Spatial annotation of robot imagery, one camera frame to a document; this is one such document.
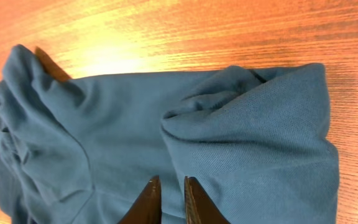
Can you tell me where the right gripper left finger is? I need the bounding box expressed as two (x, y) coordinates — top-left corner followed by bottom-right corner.
(118, 175), (162, 224)

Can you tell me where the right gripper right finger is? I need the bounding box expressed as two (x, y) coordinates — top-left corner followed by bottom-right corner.
(184, 176), (229, 224)

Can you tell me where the dark blue polo shirt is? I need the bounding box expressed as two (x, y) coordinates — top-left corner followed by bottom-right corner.
(0, 45), (339, 223)

